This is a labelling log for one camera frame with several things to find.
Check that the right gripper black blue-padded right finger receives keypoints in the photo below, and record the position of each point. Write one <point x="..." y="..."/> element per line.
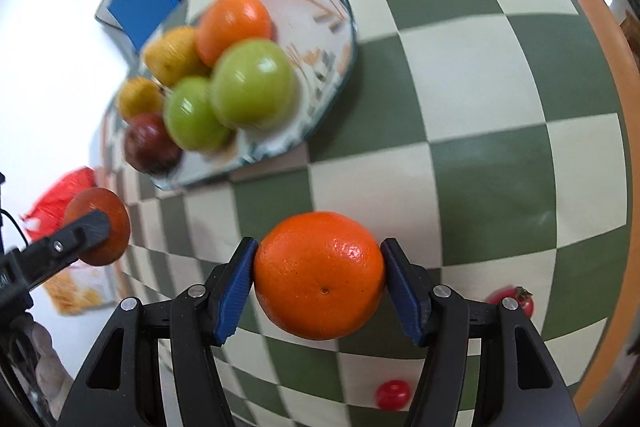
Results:
<point x="519" y="383"/>

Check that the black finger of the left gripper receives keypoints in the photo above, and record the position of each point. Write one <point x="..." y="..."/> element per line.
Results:
<point x="41" y="260"/>

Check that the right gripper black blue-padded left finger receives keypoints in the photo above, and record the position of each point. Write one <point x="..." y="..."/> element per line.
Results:
<point x="119" y="383"/>

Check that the brown-red round fruit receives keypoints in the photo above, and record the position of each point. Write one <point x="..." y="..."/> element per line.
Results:
<point x="99" y="198"/>

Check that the cherry tomato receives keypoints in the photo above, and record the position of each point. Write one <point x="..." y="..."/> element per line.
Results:
<point x="521" y="295"/>
<point x="392" y="395"/>

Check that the dark red apple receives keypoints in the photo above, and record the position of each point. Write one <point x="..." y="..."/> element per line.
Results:
<point x="148" y="147"/>

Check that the yellow lemon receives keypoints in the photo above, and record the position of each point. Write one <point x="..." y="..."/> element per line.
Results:
<point x="139" y="96"/>

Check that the green apple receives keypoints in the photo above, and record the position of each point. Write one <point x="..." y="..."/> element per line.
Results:
<point x="253" y="85"/>
<point x="190" y="120"/>

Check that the orange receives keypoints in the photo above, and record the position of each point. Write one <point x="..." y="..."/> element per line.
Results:
<point x="227" y="22"/>
<point x="319" y="275"/>

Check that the yellow pear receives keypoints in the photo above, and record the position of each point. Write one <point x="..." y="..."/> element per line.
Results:
<point x="173" y="56"/>

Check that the grey fuzzy slippers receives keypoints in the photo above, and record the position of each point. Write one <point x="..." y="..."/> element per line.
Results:
<point x="51" y="375"/>

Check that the red plastic bag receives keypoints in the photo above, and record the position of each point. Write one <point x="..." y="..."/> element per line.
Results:
<point x="47" y="214"/>

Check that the snack box with chips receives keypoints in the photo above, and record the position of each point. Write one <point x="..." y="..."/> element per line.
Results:
<point x="79" y="288"/>

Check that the green white checkered tablecloth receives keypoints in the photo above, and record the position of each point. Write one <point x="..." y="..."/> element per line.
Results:
<point x="492" y="138"/>

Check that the blue folded mat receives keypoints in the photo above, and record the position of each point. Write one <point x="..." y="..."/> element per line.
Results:
<point x="139" y="18"/>

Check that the oval deer-pattern plate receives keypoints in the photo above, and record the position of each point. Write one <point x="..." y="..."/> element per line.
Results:
<point x="319" y="39"/>

